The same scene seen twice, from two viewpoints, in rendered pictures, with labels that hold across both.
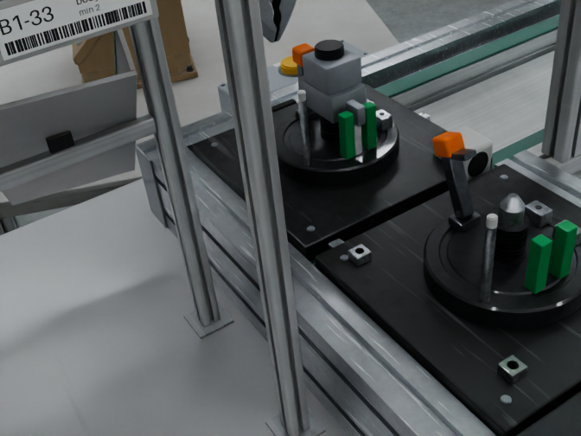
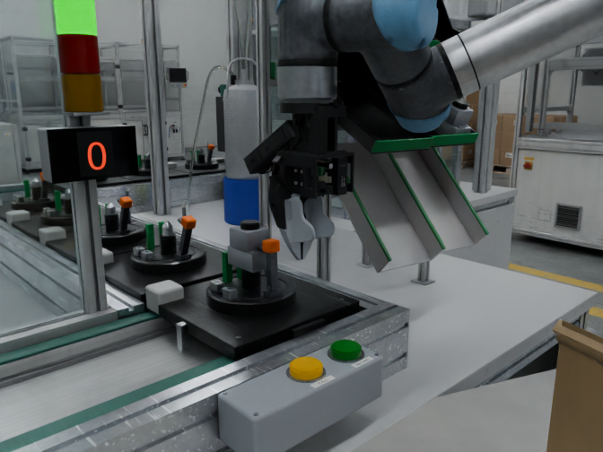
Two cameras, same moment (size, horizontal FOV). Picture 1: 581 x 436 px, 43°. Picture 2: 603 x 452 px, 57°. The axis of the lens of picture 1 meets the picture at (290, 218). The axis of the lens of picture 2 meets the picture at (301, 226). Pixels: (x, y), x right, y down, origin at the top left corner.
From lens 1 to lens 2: 1.52 m
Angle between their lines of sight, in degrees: 127
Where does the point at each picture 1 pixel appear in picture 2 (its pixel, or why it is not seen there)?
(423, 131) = (187, 308)
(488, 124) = (112, 378)
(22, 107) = (347, 146)
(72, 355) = not seen: hidden behind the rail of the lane
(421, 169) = (195, 291)
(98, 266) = (412, 337)
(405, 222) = (211, 273)
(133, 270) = not seen: hidden behind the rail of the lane
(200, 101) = not seen: outside the picture
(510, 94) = (65, 411)
